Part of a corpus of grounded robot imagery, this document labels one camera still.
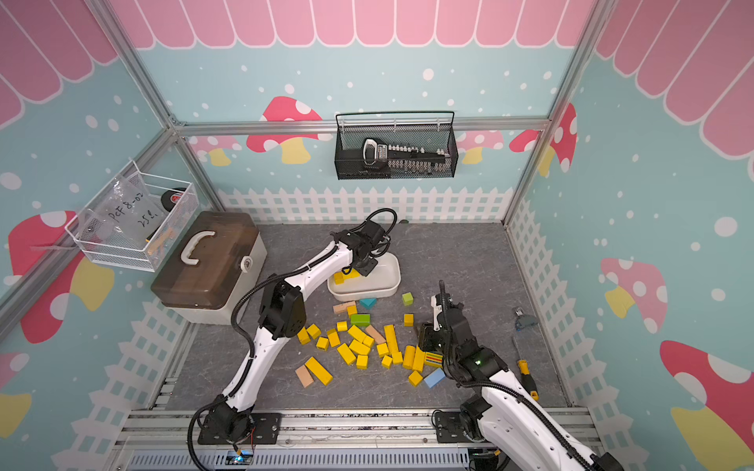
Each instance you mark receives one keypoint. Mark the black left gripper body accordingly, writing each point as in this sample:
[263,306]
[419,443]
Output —
[364,266]

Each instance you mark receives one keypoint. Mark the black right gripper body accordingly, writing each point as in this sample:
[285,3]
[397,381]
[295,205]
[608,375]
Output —
[433,340]

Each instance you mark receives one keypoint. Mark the white oval plastic tub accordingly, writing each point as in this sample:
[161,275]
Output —
[382,282]

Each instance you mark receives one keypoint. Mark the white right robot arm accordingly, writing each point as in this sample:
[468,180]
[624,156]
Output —
[502,412]

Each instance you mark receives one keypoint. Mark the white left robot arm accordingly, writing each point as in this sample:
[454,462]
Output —
[282,315]

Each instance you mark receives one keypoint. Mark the rainbow striped block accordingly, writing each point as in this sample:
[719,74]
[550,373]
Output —
[433,359]

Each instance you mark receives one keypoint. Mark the light blue block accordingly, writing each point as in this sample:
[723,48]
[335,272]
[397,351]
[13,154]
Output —
[434,378]

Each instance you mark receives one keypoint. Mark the long yellow block upright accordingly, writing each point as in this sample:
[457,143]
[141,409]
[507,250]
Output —
[419,360]

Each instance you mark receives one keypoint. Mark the yellow black screwdriver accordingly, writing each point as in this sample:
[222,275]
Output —
[526,378]

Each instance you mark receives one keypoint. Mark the teal triangular block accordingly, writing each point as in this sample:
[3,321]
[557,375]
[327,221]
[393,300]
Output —
[368,303]

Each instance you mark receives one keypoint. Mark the grey blue clamp tool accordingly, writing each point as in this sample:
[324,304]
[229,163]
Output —
[524,320]

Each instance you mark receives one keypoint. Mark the green rectangular block centre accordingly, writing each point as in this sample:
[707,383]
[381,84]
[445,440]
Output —
[360,320]

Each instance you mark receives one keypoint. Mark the long yellow block bottom left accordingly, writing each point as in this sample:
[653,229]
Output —
[318,371]

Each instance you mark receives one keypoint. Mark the tan wooden block bottom left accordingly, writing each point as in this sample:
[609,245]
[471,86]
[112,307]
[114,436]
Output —
[304,376]

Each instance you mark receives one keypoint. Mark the brown lidded storage box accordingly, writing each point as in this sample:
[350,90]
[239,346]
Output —
[218,261]

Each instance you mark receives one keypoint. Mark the black tape roll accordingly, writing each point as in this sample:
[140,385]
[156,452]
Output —
[170,198]

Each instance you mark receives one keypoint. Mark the black wire mesh basket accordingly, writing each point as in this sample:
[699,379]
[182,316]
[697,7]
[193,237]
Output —
[396,145]

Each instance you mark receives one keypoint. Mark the clear wire wall basket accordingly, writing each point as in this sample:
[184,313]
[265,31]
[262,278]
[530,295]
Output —
[125,225]

